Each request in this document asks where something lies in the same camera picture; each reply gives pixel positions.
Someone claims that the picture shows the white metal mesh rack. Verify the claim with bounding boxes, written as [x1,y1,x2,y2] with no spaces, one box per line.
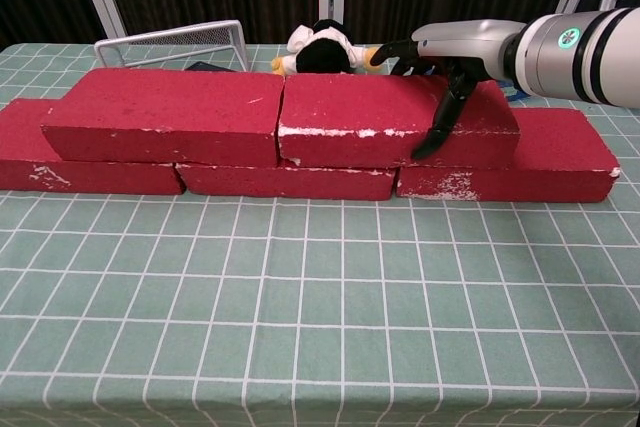
[94,19,251,73]

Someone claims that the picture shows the blue orange biscuit box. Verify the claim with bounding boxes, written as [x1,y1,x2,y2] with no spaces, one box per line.
[502,79,527,101]

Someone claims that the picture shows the red brick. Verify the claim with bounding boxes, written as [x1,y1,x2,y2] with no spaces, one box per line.
[0,99,186,196]
[277,72,521,169]
[40,66,286,168]
[395,107,621,204]
[174,156,400,202]

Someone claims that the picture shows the green checked tablecloth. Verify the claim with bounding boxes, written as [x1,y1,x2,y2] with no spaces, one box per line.
[0,41,640,427]

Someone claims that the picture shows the black white plush toy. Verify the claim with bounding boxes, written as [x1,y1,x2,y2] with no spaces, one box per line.
[271,19,384,77]

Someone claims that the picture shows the dark blue flat case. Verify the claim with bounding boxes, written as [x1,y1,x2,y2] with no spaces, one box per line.
[185,60,236,73]

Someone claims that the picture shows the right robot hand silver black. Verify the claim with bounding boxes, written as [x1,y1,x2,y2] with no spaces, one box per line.
[369,19,526,161]

